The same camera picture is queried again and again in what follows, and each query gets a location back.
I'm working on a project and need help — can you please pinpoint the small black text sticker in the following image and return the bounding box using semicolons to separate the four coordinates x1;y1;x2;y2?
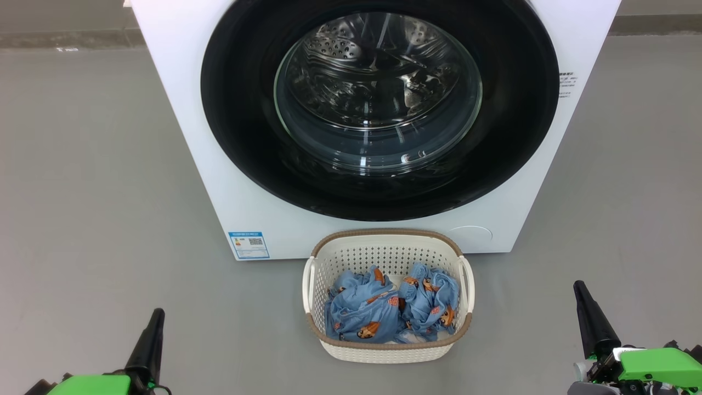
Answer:
558;70;580;99

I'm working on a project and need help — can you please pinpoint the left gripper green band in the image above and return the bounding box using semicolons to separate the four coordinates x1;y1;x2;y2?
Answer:
25;308;171;395

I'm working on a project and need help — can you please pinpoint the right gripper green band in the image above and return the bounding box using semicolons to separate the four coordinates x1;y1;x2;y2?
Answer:
568;281;702;395

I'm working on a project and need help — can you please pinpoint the blue energy label sticker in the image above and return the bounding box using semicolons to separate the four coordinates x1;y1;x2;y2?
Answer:
228;231;270;260

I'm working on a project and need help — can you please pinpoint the round white filter cover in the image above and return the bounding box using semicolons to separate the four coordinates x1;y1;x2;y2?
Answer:
450;225;493;253

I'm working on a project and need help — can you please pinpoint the black round glass washer door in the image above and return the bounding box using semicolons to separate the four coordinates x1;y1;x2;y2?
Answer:
200;0;561;222

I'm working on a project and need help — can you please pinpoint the blue printed garment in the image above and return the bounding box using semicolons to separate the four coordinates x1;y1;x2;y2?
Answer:
398;262;460;341
324;266;407;345

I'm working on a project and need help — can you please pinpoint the white front-load washing machine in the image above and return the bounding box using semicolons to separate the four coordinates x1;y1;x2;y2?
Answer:
130;0;622;261

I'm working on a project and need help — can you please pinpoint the cream perforated laundry basket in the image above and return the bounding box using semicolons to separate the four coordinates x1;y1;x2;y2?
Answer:
302;229;475;364

